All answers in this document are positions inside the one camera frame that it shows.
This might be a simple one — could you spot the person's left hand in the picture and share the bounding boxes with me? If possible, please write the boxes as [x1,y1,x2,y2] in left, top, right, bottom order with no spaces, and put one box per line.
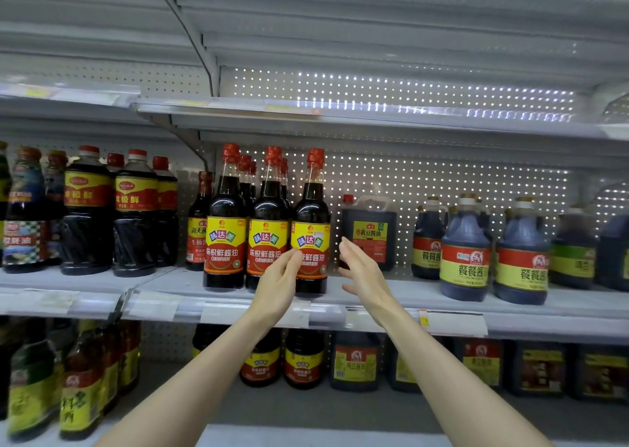
[247,248,304,332]

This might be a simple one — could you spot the person's right hand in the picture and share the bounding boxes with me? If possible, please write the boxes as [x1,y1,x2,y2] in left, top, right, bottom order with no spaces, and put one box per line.
[338,237,401,328]

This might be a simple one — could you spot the person's right forearm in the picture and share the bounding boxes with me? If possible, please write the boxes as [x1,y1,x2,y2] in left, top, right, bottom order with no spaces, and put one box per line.
[376,305,553,447]

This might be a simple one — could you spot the person's left forearm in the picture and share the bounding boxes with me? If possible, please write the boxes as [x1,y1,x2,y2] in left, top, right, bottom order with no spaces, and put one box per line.
[96,310,276,447]

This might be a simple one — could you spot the square dark soy sauce jug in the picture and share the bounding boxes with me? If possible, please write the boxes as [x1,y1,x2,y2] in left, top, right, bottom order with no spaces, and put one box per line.
[340,194,398,272]

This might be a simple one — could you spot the group of tall soy sauce bottles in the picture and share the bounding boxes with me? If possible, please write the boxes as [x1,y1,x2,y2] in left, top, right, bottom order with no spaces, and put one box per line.
[203,143,332,296]

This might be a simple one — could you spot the dark jug red yellow label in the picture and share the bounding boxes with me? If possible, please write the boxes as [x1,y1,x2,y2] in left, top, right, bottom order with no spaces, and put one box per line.
[386,336,423,394]
[454,338,506,389]
[329,332,383,392]

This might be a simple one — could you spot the white paper price tag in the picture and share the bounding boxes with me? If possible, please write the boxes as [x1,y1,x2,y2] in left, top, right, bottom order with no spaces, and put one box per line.
[428,311,488,338]
[10,289,80,316]
[129,290,183,322]
[200,299,250,325]

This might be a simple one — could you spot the round dark soy bottle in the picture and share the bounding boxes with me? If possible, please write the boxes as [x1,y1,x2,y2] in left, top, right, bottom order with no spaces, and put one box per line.
[283,329,325,390]
[192,324,229,359]
[239,329,283,388]

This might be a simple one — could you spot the blue bottle red yellow label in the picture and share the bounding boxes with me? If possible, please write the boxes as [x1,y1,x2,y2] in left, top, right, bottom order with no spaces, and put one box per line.
[440,194,492,302]
[493,197,549,306]
[412,196,447,281]
[474,198,494,246]

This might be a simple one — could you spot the small red label soy bottle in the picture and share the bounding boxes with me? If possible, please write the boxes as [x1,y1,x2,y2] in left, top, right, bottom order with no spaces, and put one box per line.
[185,171,214,272]

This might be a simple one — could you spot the perforated white back panel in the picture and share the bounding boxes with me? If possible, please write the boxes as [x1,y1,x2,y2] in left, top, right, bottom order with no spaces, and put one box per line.
[214,66,629,270]

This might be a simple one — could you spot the white metal shelf board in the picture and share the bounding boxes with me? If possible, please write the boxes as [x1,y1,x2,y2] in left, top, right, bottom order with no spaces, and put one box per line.
[0,264,180,321]
[132,97,629,142]
[0,82,142,109]
[132,266,629,346]

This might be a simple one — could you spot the cooking wine bottle yellow label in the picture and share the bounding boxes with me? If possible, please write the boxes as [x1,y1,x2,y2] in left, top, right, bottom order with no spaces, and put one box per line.
[101,324,122,413]
[118,320,142,396]
[59,331,105,441]
[6,321,57,442]

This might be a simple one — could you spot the dark jug brown yellow label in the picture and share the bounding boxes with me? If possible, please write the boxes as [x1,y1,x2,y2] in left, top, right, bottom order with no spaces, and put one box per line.
[570,344,629,403]
[507,341,568,397]

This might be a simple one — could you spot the dark bottle green label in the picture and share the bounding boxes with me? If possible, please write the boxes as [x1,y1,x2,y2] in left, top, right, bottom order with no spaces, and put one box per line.
[549,205,599,290]

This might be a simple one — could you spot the checkered label oyster sauce bottle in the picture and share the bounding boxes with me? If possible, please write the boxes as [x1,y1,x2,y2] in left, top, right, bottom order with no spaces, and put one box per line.
[2,147,47,274]
[43,150,68,266]

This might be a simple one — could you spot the dark bottle yellow label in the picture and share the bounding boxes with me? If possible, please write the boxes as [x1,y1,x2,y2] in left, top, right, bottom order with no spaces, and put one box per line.
[596,211,629,292]

